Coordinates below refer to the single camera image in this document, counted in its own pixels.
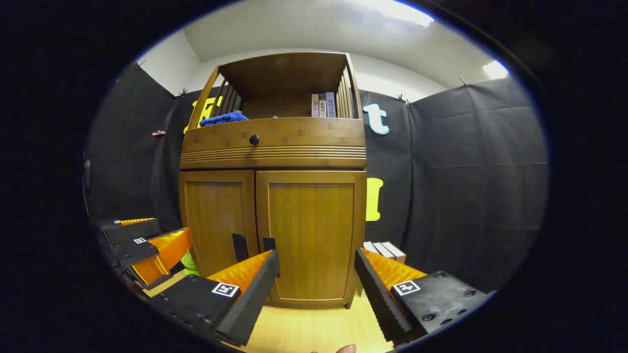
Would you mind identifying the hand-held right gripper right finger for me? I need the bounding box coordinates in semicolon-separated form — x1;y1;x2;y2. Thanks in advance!
354;248;491;346

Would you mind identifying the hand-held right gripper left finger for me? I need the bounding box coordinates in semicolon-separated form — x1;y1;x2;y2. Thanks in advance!
147;249;280;348

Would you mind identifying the wooden shoe cabinet door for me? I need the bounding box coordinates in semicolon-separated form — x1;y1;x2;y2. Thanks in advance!
178;170;260;277
255;170;367;308

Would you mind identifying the wooden double-door shoe cabinet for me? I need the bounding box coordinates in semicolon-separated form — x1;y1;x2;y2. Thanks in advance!
178;51;367;309

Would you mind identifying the wooden cabinet drawer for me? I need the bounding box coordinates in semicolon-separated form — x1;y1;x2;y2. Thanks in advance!
180;117;367;171

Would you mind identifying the green plush toy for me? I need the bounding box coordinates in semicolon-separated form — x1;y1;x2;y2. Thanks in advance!
181;250;200;276

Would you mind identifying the blue cloth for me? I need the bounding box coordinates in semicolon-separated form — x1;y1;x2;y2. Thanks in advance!
199;111;250;127

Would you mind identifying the black backdrop cloth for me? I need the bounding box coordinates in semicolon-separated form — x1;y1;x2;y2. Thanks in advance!
86;61;549;295

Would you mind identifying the small ceiling light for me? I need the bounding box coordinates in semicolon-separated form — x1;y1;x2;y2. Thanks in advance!
482;60;509;79

